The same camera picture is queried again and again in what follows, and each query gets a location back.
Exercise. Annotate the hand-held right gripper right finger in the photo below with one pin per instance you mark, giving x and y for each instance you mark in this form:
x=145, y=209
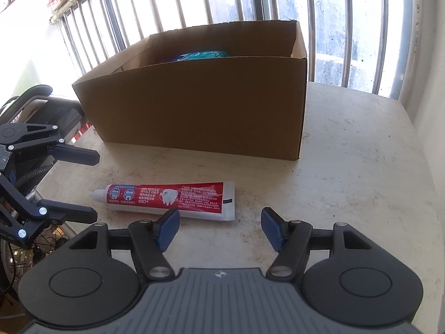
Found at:
x=273, y=228

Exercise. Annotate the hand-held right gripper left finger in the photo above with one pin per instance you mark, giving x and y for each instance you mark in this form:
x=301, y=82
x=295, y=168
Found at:
x=168, y=229

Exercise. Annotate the red toothpaste tube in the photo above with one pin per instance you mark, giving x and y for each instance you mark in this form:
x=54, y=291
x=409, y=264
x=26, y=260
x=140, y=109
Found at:
x=167, y=198

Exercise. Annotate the cardboard box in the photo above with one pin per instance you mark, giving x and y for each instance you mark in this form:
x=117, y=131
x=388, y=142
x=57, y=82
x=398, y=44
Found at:
x=194, y=111

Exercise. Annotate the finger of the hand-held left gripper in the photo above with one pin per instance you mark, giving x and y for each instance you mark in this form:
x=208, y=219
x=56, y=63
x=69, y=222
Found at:
x=76, y=156
x=69, y=213

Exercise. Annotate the blue packet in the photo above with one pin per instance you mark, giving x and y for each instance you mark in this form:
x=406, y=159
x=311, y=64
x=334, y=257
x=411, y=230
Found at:
x=201, y=55

